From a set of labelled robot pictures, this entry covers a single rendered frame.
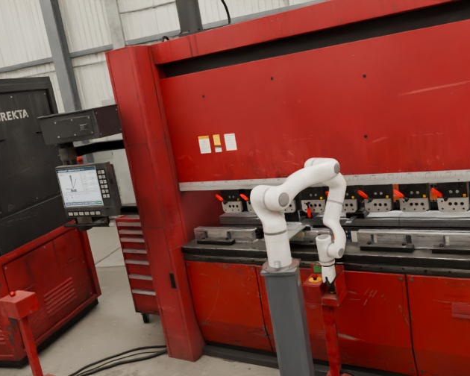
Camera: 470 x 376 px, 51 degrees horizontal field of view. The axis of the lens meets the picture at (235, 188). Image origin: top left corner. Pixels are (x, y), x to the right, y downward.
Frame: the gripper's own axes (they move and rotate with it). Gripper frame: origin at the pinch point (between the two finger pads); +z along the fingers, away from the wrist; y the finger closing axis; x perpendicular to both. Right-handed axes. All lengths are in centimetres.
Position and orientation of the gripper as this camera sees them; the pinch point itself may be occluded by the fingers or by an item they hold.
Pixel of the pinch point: (331, 287)
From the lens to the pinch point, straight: 291.5
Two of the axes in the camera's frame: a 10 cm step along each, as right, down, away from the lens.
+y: -4.8, 3.4, -8.1
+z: 2.0, 9.4, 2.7
